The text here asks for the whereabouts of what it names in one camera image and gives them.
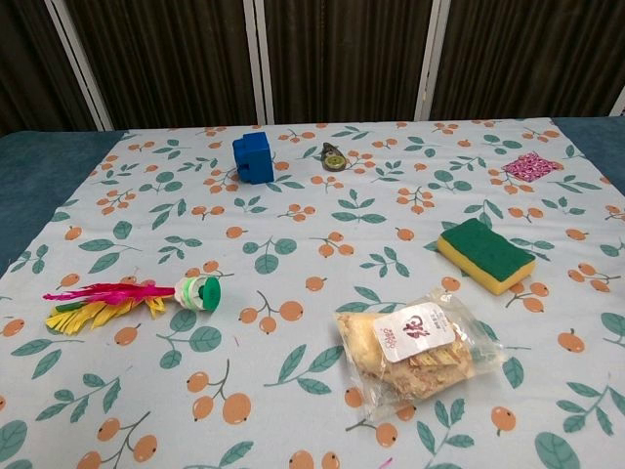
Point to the small red green toy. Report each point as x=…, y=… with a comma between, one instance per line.
x=205, y=293

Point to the floral leaf fruit tablecloth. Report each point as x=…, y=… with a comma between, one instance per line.
x=342, y=244

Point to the olive correction tape dispenser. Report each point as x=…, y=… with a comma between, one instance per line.
x=334, y=161

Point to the blue plastic building block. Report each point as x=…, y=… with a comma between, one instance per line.
x=254, y=156

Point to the clear bag of snacks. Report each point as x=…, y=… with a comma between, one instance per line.
x=415, y=352

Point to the yellow sponge with green scourer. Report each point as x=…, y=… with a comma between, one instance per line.
x=483, y=249

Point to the pink patterned square packet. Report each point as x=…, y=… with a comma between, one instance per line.
x=530, y=167

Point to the dark folding screen white frame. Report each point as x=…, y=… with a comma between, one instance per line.
x=171, y=58

